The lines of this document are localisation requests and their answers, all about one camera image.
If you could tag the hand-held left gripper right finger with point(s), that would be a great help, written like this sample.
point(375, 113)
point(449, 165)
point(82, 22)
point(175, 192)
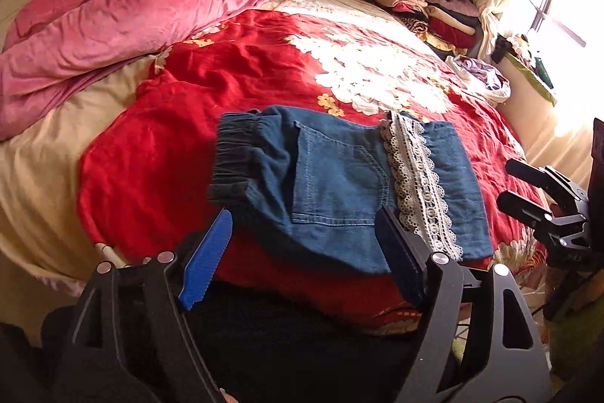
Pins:
point(398, 256)

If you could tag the pink duvet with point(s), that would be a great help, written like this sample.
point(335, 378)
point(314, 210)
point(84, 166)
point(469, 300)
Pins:
point(118, 16)

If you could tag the blue denim pants lace trim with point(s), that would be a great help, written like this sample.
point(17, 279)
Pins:
point(330, 176)

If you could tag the person's black clothing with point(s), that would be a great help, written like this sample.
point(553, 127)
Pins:
point(292, 346)

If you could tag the green cloth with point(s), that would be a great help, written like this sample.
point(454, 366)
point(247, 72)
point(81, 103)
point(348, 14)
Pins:
point(538, 72)

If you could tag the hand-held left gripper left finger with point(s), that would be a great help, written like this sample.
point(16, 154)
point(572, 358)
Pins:
point(207, 261)

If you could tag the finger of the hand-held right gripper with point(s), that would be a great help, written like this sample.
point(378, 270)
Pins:
point(524, 209)
point(533, 178)

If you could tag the small black object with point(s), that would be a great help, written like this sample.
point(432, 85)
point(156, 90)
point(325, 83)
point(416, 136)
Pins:
point(499, 49)

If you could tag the pile of folded clothes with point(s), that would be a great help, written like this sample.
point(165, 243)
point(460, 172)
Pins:
point(434, 11)

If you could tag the red floral blanket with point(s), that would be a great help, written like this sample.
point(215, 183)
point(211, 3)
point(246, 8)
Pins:
point(165, 138)

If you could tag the white lilac cloth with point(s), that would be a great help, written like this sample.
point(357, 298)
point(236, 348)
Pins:
point(481, 77)

